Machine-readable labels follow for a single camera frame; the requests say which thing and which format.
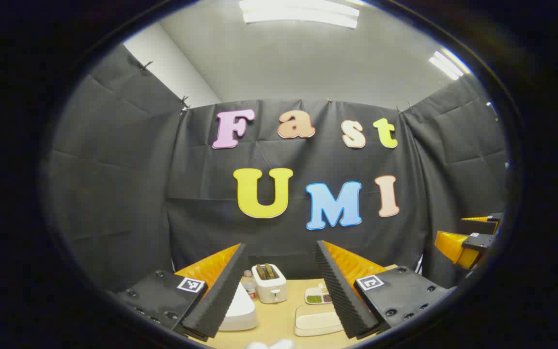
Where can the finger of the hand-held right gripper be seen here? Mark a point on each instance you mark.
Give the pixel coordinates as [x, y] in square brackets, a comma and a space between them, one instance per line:
[485, 227]
[456, 247]

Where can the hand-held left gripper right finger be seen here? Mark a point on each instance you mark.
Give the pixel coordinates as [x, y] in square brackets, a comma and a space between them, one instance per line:
[344, 300]

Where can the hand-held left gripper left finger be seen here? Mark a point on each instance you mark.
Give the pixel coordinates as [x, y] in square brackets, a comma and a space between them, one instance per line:
[211, 300]

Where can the white rice cooker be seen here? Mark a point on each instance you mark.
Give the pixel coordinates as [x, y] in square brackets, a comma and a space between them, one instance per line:
[240, 310]

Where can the white divided dish of beans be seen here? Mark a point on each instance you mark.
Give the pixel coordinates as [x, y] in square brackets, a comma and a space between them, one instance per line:
[315, 296]

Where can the clear water bottle red label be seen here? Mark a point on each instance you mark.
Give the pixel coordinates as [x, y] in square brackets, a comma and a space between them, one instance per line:
[249, 287]

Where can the brown toast slice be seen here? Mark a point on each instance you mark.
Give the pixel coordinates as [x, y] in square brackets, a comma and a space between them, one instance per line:
[270, 270]
[261, 272]

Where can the white toaster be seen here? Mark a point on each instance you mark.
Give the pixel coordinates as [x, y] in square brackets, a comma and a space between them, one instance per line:
[271, 290]

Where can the small ceiling light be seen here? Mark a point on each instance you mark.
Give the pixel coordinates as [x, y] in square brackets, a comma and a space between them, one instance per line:
[446, 63]

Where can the long ceiling light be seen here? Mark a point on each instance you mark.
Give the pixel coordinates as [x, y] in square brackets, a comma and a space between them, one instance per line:
[298, 13]

